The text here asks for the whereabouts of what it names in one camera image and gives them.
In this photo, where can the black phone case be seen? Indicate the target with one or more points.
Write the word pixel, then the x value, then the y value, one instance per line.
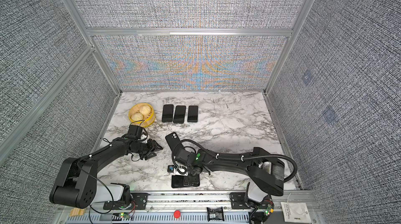
pixel 174 143
pixel 179 114
pixel 167 113

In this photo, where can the light blue phone case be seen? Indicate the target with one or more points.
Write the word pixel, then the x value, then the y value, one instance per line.
pixel 192 114

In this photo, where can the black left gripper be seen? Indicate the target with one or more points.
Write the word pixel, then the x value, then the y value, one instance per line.
pixel 153 146

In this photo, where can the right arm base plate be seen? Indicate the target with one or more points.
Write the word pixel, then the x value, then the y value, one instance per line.
pixel 241 201

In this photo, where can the wooden clips stack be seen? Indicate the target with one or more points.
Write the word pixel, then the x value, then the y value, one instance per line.
pixel 77 212

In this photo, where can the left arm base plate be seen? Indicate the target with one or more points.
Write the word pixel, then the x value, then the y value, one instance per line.
pixel 136 201

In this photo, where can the aluminium front rail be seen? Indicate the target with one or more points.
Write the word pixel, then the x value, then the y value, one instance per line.
pixel 160 208

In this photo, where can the yellow bamboo steamer basket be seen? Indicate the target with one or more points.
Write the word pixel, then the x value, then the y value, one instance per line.
pixel 147 121

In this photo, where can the left steamed bun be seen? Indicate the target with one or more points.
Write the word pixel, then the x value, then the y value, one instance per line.
pixel 137 117

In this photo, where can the small black electronics box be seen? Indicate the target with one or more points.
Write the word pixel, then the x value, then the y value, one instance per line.
pixel 215 214

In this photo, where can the steamed bun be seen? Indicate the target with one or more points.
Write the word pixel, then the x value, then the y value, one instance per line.
pixel 146 110
pixel 137 117

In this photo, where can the black phone front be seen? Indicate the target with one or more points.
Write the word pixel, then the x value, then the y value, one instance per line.
pixel 177 181

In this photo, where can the red emergency button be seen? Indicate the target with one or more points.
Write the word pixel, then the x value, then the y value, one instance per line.
pixel 177 214

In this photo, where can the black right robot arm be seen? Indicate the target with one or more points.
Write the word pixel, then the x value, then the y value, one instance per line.
pixel 264 169

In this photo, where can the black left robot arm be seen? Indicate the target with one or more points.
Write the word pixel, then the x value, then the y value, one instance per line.
pixel 77 185

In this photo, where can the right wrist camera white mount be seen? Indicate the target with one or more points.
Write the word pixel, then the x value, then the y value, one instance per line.
pixel 177 170

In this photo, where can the right steamed bun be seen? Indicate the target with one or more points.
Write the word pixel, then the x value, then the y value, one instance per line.
pixel 146 110

